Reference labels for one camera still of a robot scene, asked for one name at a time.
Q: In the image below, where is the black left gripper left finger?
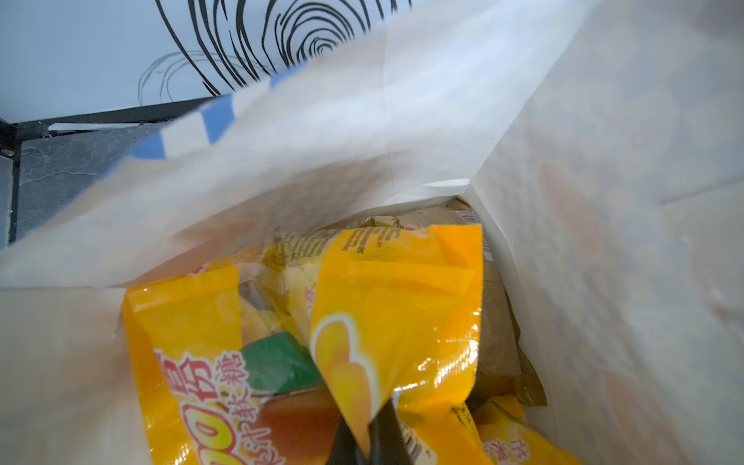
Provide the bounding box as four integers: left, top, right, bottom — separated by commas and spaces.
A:
325, 420, 369, 465

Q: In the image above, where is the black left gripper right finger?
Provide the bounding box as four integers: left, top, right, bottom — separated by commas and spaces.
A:
368, 399, 413, 465

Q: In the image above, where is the yellow gummy candy bag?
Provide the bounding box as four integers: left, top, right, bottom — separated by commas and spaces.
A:
123, 226, 487, 464

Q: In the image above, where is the gold snack bag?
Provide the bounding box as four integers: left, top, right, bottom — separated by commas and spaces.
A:
331, 198, 548, 410

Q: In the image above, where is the blue checkered paper bag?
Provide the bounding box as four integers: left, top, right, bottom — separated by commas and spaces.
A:
1, 1, 743, 464

